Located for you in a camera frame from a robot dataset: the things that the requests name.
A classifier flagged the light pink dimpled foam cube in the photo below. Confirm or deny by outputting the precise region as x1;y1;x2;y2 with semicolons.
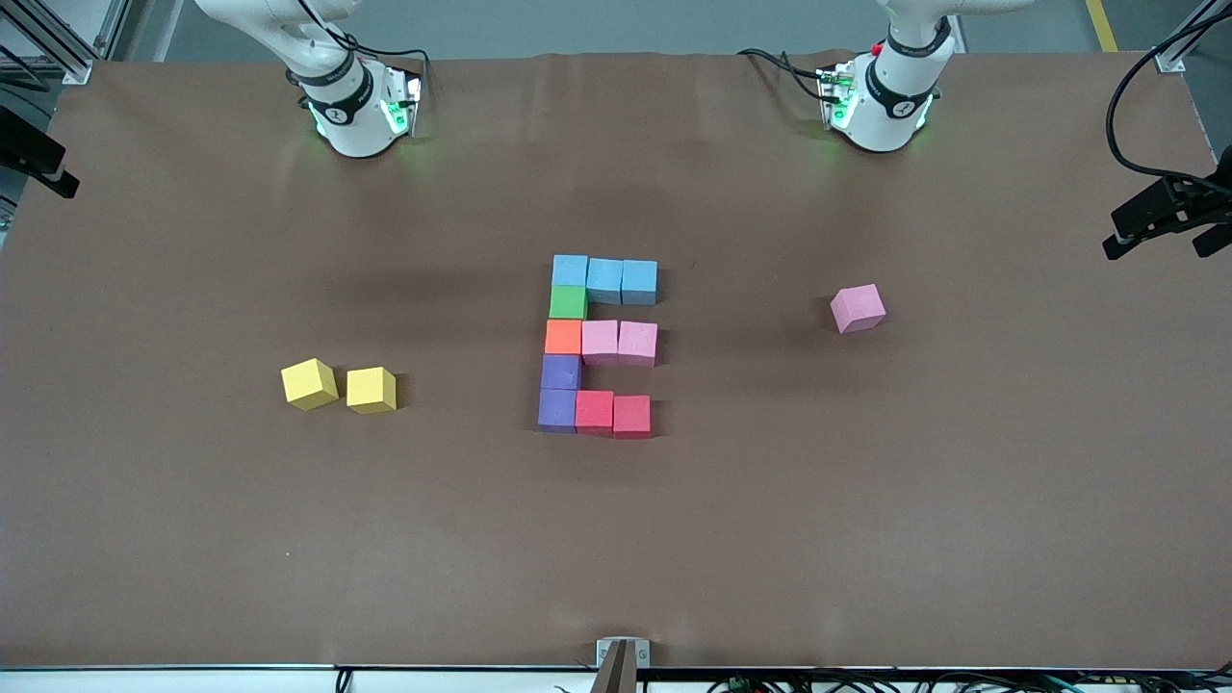
617;321;659;369

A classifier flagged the red foam cube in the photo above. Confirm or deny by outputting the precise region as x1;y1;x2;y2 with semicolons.
612;395;653;440
575;390;615;436

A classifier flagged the yellow foam cube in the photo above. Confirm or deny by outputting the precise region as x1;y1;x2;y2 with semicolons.
281;358;340;412
346;366;398;416

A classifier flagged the brown table mat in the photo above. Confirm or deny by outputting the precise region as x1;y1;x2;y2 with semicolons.
0;50;1232;670

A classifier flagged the aluminium frame post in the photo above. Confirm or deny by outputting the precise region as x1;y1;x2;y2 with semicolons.
0;0;94;86
1153;0;1232;74

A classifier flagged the white table edge rail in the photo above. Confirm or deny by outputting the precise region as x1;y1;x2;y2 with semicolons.
0;664;1232;693

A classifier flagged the gray metal mounting bracket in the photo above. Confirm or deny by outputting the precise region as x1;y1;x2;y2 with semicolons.
596;637;652;669

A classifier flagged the brown camera pole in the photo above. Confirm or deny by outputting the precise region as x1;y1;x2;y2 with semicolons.
589;641;640;693

